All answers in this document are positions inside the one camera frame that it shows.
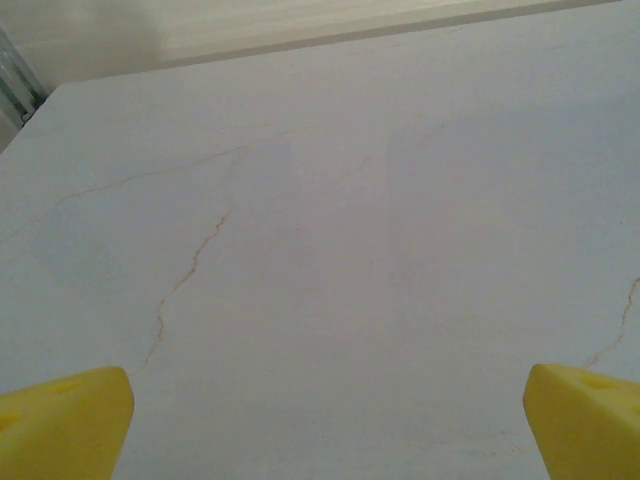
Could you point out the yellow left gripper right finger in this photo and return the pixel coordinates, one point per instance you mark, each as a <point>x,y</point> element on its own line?
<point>590,430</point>

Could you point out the aluminium frame post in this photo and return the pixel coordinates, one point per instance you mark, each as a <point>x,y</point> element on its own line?
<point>15,75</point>

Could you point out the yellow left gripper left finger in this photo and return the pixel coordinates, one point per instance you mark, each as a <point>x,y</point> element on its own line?
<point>60,425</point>

